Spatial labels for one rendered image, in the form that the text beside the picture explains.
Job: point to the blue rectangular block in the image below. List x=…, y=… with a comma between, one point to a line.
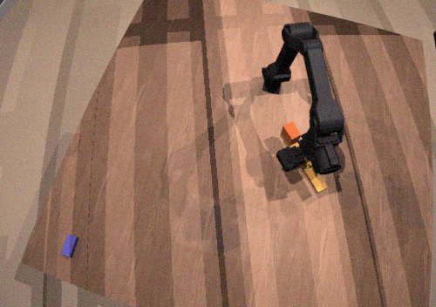
x=70, y=245

